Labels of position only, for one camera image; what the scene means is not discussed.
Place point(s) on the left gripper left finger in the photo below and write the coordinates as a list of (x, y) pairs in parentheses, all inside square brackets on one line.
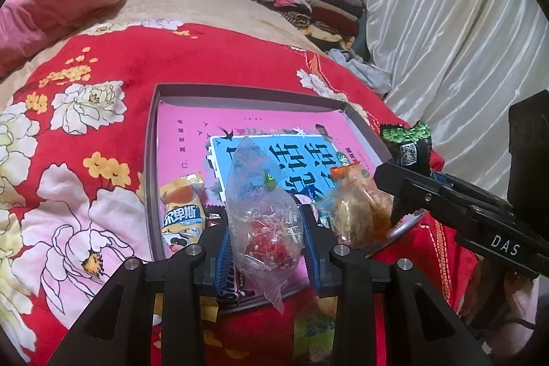
[(212, 274)]

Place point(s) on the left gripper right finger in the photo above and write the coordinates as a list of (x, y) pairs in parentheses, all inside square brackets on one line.
[(324, 277)]

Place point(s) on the brown snack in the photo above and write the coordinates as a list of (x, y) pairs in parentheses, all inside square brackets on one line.
[(356, 211)]

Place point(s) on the clear bag red candy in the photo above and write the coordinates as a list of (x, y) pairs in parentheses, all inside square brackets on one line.
[(265, 222)]

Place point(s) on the yellow candy packet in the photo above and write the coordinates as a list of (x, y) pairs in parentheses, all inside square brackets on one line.
[(185, 219)]

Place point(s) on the green clear pastry packet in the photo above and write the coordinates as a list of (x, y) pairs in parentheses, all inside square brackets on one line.
[(314, 328)]

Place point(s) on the black green snack packet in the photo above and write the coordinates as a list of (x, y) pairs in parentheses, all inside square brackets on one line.
[(410, 147)]

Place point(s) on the Snickers bar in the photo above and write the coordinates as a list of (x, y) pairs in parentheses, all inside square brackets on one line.
[(233, 289)]

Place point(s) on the round green label pastry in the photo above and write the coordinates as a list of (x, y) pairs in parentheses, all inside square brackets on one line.
[(405, 224)]

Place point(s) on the dark shallow box tray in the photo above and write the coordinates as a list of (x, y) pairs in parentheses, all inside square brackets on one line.
[(171, 134)]

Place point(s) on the pink Chinese workbook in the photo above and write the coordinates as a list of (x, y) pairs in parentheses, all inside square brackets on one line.
[(257, 142)]

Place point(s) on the light blue crumpled cloth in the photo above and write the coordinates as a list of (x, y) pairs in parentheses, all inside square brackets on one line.
[(375, 78)]

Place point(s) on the red floral quilt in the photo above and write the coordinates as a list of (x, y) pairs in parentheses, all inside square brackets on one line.
[(72, 147)]

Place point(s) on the white satin curtain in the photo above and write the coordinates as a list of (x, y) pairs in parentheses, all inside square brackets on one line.
[(459, 65)]

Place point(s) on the stack of folded clothes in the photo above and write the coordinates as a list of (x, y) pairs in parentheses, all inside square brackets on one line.
[(328, 24)]

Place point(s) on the beige bed sheet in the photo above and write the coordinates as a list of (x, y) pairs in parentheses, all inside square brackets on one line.
[(242, 16)]

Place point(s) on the pink rolled blanket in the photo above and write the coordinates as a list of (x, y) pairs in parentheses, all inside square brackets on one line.
[(30, 26)]

